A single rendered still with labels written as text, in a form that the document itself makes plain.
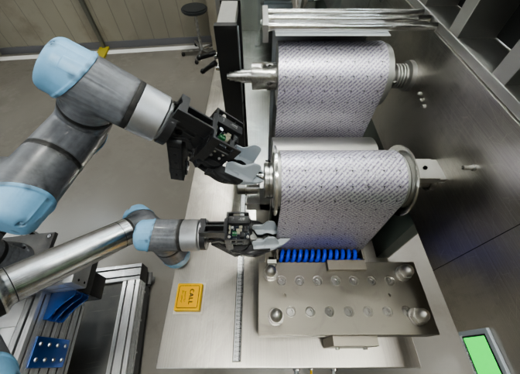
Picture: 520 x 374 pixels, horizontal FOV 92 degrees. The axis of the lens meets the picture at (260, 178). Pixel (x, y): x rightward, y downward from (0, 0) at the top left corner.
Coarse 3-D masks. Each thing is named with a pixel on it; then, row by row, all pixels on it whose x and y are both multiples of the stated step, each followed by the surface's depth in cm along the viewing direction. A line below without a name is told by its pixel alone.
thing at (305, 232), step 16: (288, 224) 55; (304, 224) 55; (320, 224) 55; (336, 224) 55; (352, 224) 55; (368, 224) 55; (384, 224) 55; (304, 240) 62; (320, 240) 63; (336, 240) 63; (352, 240) 63; (368, 240) 63
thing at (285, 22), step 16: (272, 16) 52; (288, 16) 52; (304, 16) 52; (320, 16) 52; (336, 16) 52; (352, 16) 53; (368, 16) 53; (384, 16) 53; (400, 16) 53; (416, 16) 53; (288, 32) 52; (304, 32) 52; (320, 32) 52; (336, 32) 52; (352, 32) 52; (368, 32) 52; (384, 32) 52
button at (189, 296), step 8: (184, 288) 71; (192, 288) 71; (200, 288) 71; (176, 296) 69; (184, 296) 69; (192, 296) 69; (200, 296) 70; (176, 304) 68; (184, 304) 68; (192, 304) 68; (200, 304) 69
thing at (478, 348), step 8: (480, 336) 40; (472, 344) 42; (480, 344) 40; (472, 352) 42; (480, 352) 40; (488, 352) 39; (480, 360) 40; (488, 360) 39; (480, 368) 40; (488, 368) 39; (496, 368) 38
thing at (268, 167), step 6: (264, 168) 50; (270, 168) 50; (264, 174) 49; (270, 174) 49; (264, 180) 49; (270, 180) 49; (264, 186) 49; (270, 186) 49; (264, 192) 50; (270, 192) 50
